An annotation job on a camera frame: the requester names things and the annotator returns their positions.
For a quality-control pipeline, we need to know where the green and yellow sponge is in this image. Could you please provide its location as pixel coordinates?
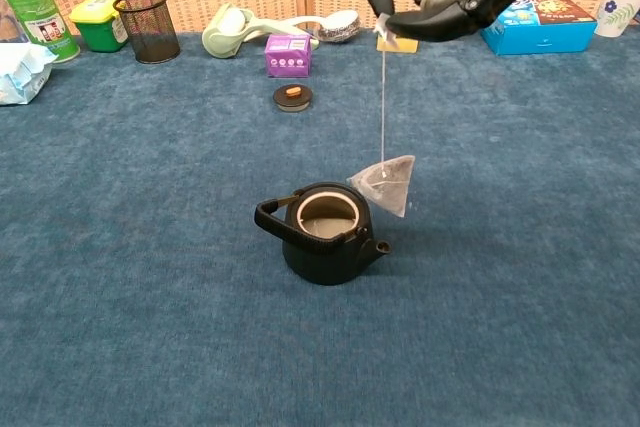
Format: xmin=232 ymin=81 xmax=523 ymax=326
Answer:
xmin=375 ymin=35 xmax=419 ymax=54

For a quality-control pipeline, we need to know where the pale green lint roller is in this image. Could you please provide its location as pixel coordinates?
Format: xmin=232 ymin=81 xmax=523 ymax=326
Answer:
xmin=201 ymin=2 xmax=321 ymax=59

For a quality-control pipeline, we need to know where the green box with yellow lid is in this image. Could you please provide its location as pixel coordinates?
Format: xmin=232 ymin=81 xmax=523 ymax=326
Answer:
xmin=68 ymin=0 xmax=130 ymax=54

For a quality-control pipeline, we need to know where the pack of wet wipes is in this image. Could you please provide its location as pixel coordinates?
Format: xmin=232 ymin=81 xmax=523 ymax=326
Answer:
xmin=0 ymin=42 xmax=60 ymax=107

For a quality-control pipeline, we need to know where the small purple box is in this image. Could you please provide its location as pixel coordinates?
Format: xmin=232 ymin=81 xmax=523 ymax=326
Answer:
xmin=264 ymin=33 xmax=314 ymax=79

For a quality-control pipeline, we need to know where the black teapot lid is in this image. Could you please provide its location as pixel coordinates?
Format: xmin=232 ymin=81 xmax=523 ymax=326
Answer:
xmin=272 ymin=84 xmax=315 ymax=114

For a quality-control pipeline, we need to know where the pyramid tea bag with string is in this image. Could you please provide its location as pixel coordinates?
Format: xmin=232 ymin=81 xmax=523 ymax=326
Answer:
xmin=345 ymin=11 xmax=417 ymax=219

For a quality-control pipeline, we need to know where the blue cookie box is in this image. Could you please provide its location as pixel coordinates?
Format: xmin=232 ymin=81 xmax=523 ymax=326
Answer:
xmin=480 ymin=0 xmax=599 ymax=57

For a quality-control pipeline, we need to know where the black teapot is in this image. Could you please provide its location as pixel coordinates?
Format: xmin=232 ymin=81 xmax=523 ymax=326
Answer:
xmin=253 ymin=181 xmax=394 ymax=287

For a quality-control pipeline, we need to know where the black mesh pen holder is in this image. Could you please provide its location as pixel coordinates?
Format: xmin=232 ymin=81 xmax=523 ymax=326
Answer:
xmin=112 ymin=0 xmax=182 ymax=65

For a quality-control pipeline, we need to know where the blue table cloth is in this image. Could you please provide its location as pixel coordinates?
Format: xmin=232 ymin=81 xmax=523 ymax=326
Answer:
xmin=0 ymin=26 xmax=640 ymax=427

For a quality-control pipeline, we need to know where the tall green cylindrical can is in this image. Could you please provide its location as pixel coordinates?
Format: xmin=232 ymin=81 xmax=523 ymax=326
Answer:
xmin=0 ymin=0 xmax=81 ymax=65

